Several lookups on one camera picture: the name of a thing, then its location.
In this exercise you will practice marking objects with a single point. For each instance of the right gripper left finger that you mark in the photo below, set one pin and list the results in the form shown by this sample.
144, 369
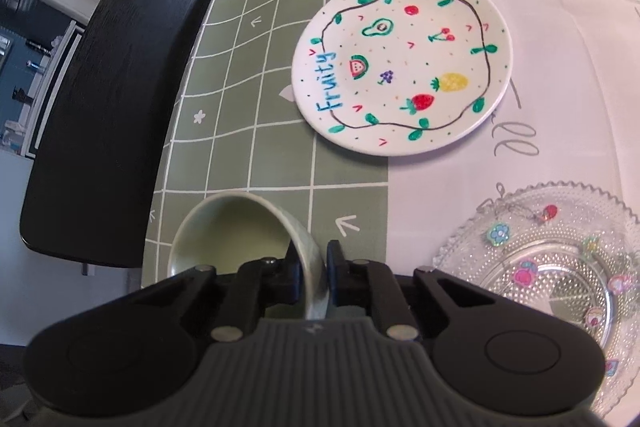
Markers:
258, 285

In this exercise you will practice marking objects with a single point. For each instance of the near left black chair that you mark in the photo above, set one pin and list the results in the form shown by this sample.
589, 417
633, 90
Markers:
90, 191

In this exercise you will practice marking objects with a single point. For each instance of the green ceramic bowl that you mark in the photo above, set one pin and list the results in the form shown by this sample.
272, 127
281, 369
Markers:
231, 228

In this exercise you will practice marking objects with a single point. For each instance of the white fruity painted plate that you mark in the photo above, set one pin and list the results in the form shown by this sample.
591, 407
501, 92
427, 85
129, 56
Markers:
401, 77

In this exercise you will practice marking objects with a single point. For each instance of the green checked tablecloth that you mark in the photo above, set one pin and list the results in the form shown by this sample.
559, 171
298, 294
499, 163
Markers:
571, 114

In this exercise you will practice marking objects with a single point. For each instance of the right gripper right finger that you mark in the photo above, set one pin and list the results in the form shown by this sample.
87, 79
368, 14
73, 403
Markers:
372, 286

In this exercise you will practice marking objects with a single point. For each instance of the glass plate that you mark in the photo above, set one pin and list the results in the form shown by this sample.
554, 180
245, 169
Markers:
566, 248

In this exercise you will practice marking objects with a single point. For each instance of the white cabinet drawers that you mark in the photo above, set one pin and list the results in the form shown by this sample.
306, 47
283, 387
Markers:
45, 86

